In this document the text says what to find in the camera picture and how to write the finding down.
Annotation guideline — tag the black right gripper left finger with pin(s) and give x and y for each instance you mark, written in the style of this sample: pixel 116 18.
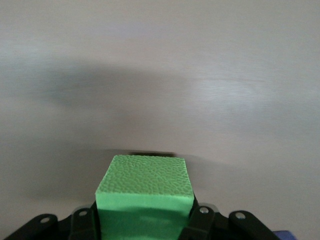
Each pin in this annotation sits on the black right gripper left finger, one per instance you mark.
pixel 80 225

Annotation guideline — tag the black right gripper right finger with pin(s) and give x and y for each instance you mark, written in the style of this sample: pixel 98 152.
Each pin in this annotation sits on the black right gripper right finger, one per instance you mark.
pixel 205 225

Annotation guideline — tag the green foam block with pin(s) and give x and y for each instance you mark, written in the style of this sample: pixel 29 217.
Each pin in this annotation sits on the green foam block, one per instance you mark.
pixel 145 190

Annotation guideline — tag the purple foam block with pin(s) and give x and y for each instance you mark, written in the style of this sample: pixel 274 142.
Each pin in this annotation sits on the purple foam block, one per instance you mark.
pixel 283 236

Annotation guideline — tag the brown paper table cover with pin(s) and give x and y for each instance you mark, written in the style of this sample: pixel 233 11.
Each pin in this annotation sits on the brown paper table cover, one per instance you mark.
pixel 160 75

